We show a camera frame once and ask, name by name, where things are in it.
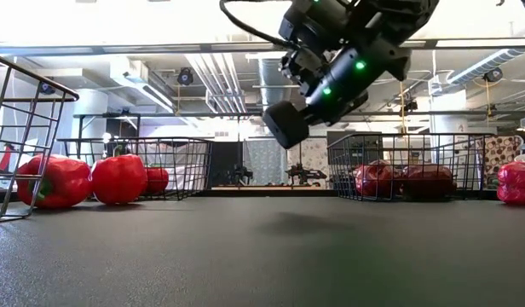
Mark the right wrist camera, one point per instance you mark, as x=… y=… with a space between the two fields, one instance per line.
x=305 y=25

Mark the red apple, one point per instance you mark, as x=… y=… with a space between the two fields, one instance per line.
x=375 y=179

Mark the black screen panel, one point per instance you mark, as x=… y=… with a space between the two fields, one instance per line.
x=354 y=145

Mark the black table mat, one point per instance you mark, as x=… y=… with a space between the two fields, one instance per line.
x=262 y=264

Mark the grey patterned curtain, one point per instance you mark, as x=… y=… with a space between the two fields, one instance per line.
x=262 y=164

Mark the small black robot arm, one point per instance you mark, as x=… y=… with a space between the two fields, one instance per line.
x=243 y=175
x=305 y=175

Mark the white floral curtain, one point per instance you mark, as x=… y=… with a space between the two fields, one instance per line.
x=313 y=153

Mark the white ceiling light bar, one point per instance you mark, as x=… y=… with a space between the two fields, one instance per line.
x=262 y=56

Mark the brown dotted fabric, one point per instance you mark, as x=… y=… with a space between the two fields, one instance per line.
x=501 y=149

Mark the white perforated ceiling duct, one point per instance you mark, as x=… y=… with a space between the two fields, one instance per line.
x=480 y=68

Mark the red tomato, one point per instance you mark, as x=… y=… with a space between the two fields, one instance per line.
x=157 y=180

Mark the silver ventilation duct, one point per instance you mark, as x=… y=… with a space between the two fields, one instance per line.
x=271 y=77

